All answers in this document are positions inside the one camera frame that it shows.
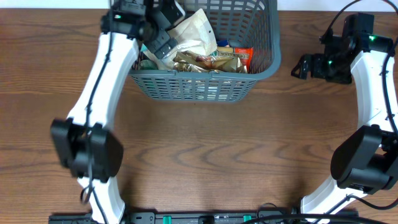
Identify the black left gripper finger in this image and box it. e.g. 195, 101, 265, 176
160, 0, 186, 30
144, 30, 178, 59

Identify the green lid jar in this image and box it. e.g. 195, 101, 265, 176
137, 59, 158, 70

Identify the gold foil snack bag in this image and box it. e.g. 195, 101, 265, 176
173, 51, 248, 73

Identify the beige paper pouch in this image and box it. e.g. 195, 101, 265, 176
141, 9, 217, 70

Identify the spaghetti packet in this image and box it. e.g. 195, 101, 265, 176
215, 40, 254, 70

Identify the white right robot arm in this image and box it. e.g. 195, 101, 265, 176
291, 13, 397, 215

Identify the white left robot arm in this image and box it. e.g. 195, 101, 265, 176
50, 1, 185, 223

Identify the grey plastic basket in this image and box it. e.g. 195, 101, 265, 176
129, 0, 282, 102

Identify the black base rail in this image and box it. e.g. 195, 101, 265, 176
48, 205, 359, 224

